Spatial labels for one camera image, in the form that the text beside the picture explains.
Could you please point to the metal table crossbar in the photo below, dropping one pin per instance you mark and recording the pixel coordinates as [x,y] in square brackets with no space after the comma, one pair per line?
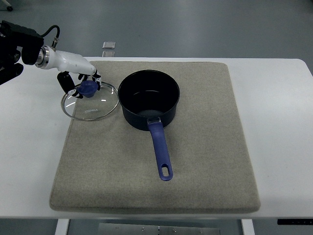
[131,229]

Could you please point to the grey felt mat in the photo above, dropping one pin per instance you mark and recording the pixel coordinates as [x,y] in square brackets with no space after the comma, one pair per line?
[199,162]

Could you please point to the lower floor outlet plate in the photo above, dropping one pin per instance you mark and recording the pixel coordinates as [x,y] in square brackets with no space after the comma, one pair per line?
[108,53]

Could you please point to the upper floor outlet plate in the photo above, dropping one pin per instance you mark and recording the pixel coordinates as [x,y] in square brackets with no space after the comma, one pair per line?
[108,45]

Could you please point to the white table leg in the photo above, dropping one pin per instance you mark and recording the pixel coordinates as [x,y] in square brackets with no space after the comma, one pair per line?
[62,227]
[247,227]

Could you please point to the floor outlet plate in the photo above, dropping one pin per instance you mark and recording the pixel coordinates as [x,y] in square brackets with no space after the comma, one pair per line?
[108,45]
[108,53]

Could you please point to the dark saucepan blue handle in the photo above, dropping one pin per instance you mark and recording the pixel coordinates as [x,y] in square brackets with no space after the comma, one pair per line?
[149,100]

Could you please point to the black table control panel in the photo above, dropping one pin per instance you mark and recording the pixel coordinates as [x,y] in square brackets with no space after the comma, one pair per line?
[298,222]

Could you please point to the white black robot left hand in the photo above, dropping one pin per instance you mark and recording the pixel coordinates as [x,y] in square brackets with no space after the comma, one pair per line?
[66,63]

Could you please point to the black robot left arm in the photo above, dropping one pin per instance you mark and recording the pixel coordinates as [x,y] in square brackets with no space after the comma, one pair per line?
[19,42]

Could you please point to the glass pot lid blue knob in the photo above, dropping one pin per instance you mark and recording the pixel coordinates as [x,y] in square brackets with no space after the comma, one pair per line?
[95,103]

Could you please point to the white right table leg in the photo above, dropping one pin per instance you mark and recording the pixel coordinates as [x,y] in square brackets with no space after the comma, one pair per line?
[247,227]

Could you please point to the white left table leg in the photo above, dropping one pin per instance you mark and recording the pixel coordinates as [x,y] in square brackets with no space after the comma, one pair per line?
[62,227]

